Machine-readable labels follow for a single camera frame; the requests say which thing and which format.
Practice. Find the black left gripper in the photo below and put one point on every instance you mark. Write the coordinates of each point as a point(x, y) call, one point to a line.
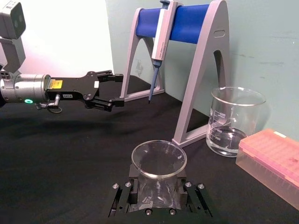
point(74, 88)

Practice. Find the grey pipette stand blue roll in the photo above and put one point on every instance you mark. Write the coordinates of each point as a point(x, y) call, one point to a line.
point(201, 70)

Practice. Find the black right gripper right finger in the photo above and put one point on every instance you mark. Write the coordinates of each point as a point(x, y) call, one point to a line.
point(190, 196)

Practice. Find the black table cloth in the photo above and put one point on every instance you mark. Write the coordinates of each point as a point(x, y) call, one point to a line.
point(58, 151)

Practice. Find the large glass beaker with water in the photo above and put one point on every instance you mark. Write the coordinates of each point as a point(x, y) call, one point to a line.
point(231, 130)

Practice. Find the small clear glass beaker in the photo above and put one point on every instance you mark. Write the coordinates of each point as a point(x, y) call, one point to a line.
point(158, 163)

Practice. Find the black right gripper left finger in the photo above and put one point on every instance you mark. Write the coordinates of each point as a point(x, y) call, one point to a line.
point(133, 186)

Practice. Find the pink pipette tip box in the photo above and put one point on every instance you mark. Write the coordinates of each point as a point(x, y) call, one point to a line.
point(268, 158)

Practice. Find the grey and blue pipette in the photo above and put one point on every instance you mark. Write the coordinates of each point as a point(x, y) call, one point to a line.
point(163, 35)

